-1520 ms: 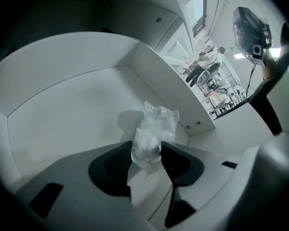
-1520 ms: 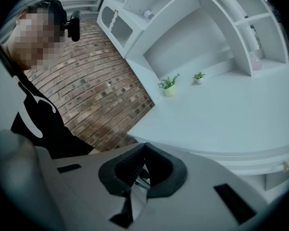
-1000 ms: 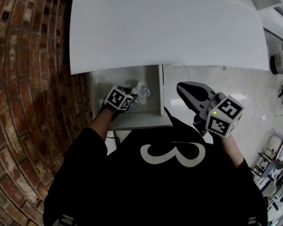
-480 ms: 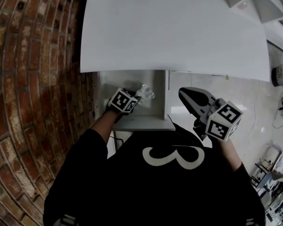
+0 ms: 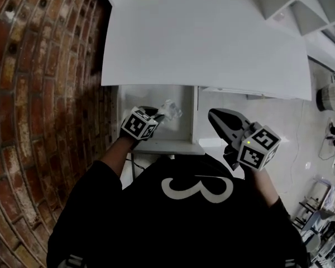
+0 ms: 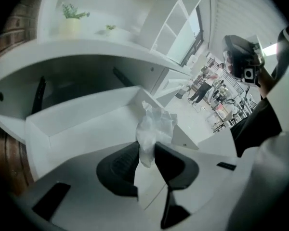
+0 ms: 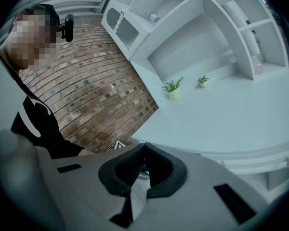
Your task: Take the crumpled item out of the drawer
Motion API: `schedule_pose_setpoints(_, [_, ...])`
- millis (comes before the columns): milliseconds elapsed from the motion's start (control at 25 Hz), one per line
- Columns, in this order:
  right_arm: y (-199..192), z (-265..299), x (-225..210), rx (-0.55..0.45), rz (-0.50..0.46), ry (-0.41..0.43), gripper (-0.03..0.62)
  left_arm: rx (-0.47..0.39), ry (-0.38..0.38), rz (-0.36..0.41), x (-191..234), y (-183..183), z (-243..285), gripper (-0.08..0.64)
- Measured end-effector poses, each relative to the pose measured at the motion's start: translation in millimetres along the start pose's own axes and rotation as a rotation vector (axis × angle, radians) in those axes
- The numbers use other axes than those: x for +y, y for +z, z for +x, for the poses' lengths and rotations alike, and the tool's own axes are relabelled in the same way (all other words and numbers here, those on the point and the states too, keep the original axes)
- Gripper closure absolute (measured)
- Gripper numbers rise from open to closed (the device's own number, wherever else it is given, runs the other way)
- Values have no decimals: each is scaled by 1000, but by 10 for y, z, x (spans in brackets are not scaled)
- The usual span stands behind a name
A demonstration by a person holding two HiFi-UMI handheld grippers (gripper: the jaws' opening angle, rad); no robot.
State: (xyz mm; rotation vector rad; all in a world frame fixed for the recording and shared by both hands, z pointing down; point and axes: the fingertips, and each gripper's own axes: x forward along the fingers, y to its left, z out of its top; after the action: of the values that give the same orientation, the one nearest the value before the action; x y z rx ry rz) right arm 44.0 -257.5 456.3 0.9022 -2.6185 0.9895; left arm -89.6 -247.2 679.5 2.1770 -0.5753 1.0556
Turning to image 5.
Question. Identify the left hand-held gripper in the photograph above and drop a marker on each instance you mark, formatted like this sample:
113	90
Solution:
136	126

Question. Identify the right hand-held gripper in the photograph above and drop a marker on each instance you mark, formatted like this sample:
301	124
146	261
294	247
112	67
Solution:
257	147

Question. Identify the clear plastic item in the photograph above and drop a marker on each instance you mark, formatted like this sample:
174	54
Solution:
171	110

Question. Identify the white drawer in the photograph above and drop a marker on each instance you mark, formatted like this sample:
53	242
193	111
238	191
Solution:
167	133

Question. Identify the person's right forearm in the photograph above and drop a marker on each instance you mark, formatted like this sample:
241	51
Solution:
263	186

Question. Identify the person's left forearm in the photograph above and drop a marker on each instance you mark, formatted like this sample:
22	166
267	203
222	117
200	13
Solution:
114	155

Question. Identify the person's black printed shirt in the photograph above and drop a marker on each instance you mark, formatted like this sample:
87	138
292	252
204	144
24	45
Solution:
178	219

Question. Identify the woven basket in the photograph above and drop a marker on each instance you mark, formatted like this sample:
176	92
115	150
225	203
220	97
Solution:
330	96

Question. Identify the white shelf unit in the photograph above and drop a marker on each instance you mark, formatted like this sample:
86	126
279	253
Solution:
301	13

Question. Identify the metal frame rack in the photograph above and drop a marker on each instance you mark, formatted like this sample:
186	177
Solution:
321	219

